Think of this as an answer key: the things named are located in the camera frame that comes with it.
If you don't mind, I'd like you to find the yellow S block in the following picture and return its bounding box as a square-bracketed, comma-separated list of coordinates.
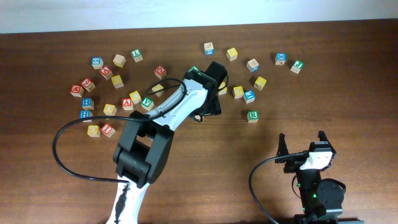
[218, 82, 227, 95]
[152, 84, 164, 97]

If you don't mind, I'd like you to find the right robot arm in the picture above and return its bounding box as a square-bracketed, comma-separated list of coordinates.
[276, 131, 364, 224]

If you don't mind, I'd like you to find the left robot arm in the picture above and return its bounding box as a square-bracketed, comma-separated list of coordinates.
[108, 62, 228, 223]

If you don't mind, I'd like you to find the yellow block centre right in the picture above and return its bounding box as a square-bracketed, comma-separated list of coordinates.
[233, 86, 244, 99]

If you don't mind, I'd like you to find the blue E block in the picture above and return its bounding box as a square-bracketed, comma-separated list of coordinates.
[243, 90, 256, 104]

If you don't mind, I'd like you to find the green Z block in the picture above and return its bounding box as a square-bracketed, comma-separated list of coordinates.
[188, 66, 200, 72]

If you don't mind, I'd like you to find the yellow block top right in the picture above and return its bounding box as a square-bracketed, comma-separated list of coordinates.
[226, 47, 238, 61]

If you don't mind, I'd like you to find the wooden block blue edge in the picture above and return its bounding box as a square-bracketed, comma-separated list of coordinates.
[246, 58, 259, 73]

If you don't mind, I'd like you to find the wooden block blue top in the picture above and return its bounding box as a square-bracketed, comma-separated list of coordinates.
[204, 42, 214, 55]

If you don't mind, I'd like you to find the red Q block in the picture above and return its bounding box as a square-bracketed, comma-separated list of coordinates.
[154, 65, 167, 80]

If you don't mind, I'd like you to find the green V block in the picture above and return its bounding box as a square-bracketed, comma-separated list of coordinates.
[141, 97, 154, 111]

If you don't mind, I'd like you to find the green J block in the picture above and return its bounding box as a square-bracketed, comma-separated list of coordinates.
[290, 60, 305, 74]

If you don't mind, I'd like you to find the yellow block by A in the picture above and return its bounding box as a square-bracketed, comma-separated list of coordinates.
[129, 91, 142, 105]

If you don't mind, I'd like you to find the blue X block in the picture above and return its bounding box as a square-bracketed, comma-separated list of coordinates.
[275, 52, 287, 65]

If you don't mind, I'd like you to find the red A block lower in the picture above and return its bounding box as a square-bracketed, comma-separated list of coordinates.
[121, 98, 134, 111]

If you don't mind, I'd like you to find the red a block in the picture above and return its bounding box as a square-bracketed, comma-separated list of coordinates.
[121, 98, 134, 111]
[99, 66, 113, 80]

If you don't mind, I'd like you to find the green L block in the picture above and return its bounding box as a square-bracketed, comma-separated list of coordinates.
[131, 49, 143, 62]

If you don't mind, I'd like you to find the yellow block upper left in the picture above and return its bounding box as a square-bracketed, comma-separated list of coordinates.
[111, 75, 124, 88]

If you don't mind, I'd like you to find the yellow block middle left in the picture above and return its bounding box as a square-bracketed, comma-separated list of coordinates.
[103, 104, 117, 116]

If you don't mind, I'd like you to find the plain yellow-sided block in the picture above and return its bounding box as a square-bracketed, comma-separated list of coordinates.
[113, 54, 126, 68]

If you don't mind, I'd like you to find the red I block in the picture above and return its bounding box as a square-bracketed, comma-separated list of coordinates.
[100, 123, 116, 138]

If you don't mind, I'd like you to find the red A block upper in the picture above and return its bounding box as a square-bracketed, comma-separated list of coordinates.
[99, 66, 113, 80]

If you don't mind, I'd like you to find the yellow block bottom left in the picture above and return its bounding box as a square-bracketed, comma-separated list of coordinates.
[87, 125, 101, 138]

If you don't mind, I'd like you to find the blue 5 block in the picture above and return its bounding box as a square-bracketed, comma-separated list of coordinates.
[91, 57, 104, 70]

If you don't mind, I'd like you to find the blue H block upper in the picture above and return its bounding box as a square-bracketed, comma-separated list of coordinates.
[81, 98, 95, 110]

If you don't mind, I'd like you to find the blue h block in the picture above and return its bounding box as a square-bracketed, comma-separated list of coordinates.
[79, 110, 93, 122]
[81, 98, 95, 110]

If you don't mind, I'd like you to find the red 6 block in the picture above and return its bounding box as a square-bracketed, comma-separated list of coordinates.
[81, 78, 95, 92]

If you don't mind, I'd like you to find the blue H block lower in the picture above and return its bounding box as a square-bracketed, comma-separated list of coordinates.
[79, 110, 93, 122]

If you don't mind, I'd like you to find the red M block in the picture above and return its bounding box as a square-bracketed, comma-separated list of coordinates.
[70, 85, 84, 98]

